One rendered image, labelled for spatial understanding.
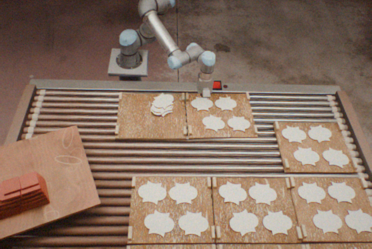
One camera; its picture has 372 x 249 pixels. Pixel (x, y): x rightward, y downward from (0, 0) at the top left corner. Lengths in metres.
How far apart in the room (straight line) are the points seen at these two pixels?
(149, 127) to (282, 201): 0.85
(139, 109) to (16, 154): 0.72
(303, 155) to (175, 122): 0.76
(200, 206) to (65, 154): 0.74
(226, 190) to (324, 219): 0.51
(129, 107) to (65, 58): 1.95
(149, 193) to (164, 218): 0.15
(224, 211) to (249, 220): 0.13
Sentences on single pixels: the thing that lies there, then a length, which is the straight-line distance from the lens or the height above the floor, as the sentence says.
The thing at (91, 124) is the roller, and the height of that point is 0.92.
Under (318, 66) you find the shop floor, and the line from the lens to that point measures 4.30.
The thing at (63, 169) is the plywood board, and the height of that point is 1.04.
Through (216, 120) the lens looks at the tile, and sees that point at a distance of 2.18.
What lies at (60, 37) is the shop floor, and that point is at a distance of 4.38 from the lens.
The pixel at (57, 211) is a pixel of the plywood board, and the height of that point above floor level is 1.04.
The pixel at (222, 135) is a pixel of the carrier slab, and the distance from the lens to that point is 2.13.
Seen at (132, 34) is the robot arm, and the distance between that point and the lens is 2.48.
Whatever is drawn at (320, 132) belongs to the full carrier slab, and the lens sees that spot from 2.31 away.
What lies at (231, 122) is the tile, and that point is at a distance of 2.19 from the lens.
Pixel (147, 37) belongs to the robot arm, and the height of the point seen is 1.09.
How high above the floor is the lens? 2.61
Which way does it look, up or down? 49 degrees down
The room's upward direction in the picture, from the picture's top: 5 degrees clockwise
